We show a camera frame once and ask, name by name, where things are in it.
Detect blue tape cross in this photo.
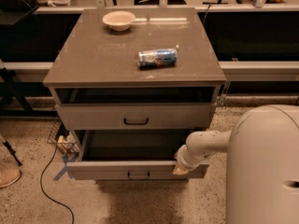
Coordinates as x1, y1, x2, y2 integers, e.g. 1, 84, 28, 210
53, 153, 78, 181

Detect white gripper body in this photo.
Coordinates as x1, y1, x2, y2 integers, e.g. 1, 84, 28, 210
176, 145, 205, 172

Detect grey drawer cabinet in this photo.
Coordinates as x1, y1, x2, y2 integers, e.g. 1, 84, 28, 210
42, 7, 227, 184

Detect black cable left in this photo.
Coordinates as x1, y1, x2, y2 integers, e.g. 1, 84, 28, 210
39, 143, 76, 224

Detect black tripod leg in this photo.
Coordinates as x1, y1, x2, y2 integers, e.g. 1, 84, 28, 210
0, 134, 22, 166

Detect black chair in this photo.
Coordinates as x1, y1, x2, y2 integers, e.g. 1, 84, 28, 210
0, 0, 38, 27

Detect blue crushed drink can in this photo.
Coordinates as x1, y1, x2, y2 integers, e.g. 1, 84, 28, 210
137, 49, 178, 68

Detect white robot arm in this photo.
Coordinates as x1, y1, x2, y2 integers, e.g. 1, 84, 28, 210
173, 105, 299, 224

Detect grey drawer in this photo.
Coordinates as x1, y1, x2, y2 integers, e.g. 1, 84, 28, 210
57, 87, 215, 130
67, 129, 208, 181

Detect white paper bowl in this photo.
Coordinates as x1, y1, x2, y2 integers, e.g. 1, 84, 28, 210
102, 11, 135, 32

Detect grey top drawer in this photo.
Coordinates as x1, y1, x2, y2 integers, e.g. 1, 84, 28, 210
57, 87, 215, 130

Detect tan shoe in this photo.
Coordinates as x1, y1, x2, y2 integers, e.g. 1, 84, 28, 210
0, 169, 21, 188

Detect wire basket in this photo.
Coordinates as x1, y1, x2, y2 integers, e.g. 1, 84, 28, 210
47, 121, 79, 154

